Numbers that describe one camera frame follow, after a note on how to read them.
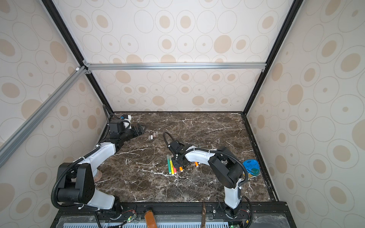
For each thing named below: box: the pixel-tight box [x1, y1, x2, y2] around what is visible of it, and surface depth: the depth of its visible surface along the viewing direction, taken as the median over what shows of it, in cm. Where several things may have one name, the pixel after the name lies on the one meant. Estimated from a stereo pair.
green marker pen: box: [166, 154, 172, 175], surface depth 92 cm
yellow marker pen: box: [169, 156, 175, 176], surface depth 89 cm
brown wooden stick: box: [201, 202, 206, 228], surface depth 74 cm
